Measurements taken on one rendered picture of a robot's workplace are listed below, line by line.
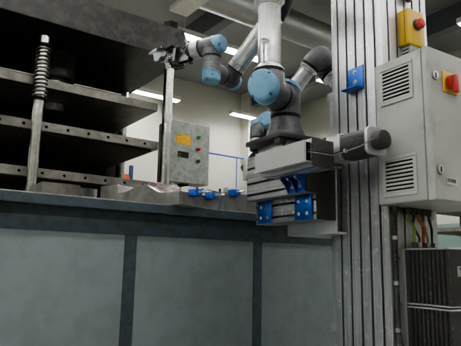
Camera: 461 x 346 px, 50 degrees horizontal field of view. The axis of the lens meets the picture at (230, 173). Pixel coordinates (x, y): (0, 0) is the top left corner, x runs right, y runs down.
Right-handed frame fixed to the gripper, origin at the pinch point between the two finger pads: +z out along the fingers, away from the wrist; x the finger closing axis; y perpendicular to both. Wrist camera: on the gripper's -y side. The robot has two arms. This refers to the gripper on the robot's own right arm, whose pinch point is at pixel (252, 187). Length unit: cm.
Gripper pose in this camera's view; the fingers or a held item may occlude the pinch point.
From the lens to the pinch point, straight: 246.6
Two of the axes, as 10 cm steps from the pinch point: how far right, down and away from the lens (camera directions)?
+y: 5.9, -2.1, -7.8
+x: 8.1, 2.1, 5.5
